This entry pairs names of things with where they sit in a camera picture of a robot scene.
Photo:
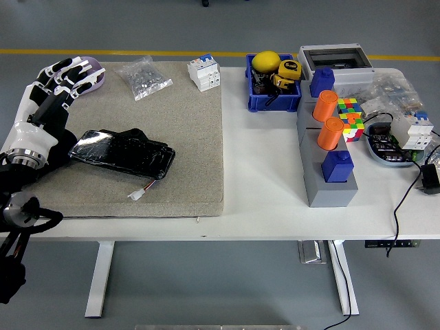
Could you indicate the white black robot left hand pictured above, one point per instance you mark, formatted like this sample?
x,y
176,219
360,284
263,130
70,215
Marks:
x,y
48,110

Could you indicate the glossy black panel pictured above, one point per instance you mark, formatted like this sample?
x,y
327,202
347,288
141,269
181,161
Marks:
x,y
127,154

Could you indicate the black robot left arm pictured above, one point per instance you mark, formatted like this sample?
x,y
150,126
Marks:
x,y
17,206

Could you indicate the black table control panel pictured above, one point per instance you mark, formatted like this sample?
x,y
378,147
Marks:
x,y
392,243

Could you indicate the purple dish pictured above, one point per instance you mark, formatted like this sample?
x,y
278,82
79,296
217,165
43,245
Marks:
x,y
98,86

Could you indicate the clear bag of metal parts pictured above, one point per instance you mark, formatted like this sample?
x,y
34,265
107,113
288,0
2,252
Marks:
x,y
144,77

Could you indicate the grey-brown mat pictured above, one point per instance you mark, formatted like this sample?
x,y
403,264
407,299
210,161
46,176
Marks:
x,y
154,120

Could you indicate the white circuit breaker blue lever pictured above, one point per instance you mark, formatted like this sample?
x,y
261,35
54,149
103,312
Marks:
x,y
203,74
410,132

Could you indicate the white table leg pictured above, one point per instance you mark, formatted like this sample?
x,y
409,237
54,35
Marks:
x,y
99,278
343,278

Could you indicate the black chair wheel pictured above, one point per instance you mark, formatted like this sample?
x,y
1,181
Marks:
x,y
205,2

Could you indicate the dark hand tool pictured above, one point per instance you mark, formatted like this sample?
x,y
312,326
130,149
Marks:
x,y
261,86

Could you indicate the yellow ball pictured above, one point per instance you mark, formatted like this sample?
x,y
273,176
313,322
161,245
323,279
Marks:
x,y
266,62

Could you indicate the blue plastic bin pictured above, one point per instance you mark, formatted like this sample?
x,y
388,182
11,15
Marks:
x,y
271,103

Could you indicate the yellow tape measure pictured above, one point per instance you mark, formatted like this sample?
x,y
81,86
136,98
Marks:
x,y
281,82
289,68

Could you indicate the blue block with knob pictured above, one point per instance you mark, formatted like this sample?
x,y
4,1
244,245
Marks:
x,y
321,82
337,168

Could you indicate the orange cylinder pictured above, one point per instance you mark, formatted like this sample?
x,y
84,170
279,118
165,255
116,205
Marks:
x,y
330,134
324,106

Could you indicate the grey block holder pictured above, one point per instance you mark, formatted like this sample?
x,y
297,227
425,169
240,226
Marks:
x,y
331,194

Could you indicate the metal floor socket plate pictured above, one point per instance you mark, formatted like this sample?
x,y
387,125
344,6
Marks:
x,y
312,252

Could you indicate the multicolour puzzle cube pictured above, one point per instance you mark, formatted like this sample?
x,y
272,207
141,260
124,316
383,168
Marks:
x,y
352,127

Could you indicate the blue-grey dish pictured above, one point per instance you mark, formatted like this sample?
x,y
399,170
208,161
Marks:
x,y
374,154

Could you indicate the dark circuit modules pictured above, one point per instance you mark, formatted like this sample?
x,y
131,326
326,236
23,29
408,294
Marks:
x,y
383,144

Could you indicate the clear bags of small parts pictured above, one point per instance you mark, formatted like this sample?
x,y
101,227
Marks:
x,y
395,93

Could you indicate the black power adapter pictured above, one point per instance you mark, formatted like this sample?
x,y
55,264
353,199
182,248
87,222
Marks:
x,y
429,178

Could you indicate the grey electrical enclosure box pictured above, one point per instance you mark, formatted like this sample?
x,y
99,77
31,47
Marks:
x,y
354,74

